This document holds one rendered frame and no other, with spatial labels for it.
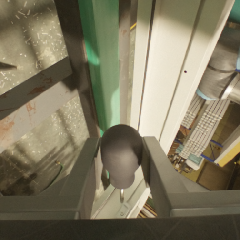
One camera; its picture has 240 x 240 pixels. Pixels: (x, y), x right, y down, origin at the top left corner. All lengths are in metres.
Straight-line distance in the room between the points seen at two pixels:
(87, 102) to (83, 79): 0.03
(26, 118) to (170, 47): 0.17
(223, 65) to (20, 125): 0.87
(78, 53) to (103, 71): 0.03
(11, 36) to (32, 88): 0.91
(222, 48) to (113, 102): 0.75
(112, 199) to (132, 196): 0.05
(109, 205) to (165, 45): 0.34
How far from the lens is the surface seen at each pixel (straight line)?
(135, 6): 1.23
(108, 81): 0.18
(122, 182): 0.18
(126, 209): 0.42
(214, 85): 0.98
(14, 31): 1.10
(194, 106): 4.56
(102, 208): 0.43
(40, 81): 0.20
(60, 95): 0.20
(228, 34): 0.93
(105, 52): 0.17
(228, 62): 0.94
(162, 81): 0.23
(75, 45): 0.17
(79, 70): 0.18
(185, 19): 0.19
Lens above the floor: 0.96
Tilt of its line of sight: 23 degrees down
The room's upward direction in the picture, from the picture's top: 121 degrees clockwise
